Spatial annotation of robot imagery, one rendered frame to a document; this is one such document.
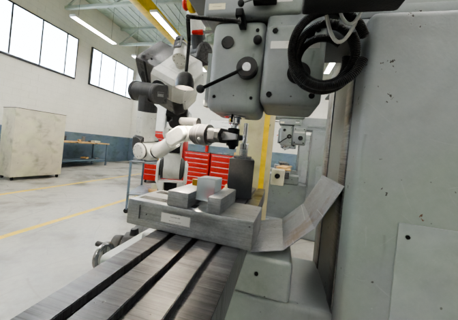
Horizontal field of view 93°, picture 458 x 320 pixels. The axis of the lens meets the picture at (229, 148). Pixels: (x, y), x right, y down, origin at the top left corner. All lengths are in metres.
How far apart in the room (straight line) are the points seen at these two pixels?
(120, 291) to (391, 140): 0.63
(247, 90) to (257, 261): 0.54
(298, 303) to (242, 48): 0.82
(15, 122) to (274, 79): 6.22
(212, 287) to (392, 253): 0.44
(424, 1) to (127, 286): 0.99
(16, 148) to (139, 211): 6.06
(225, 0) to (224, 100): 0.34
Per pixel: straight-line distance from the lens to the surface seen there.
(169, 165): 1.44
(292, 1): 0.86
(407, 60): 0.70
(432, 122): 0.69
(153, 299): 0.41
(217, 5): 0.89
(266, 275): 0.75
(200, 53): 1.34
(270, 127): 2.57
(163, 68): 1.21
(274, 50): 0.78
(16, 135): 6.62
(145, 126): 1.11
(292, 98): 0.73
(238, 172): 1.04
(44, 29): 9.79
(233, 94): 0.77
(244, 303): 0.82
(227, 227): 0.55
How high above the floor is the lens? 1.19
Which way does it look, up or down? level
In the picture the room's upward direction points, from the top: 6 degrees clockwise
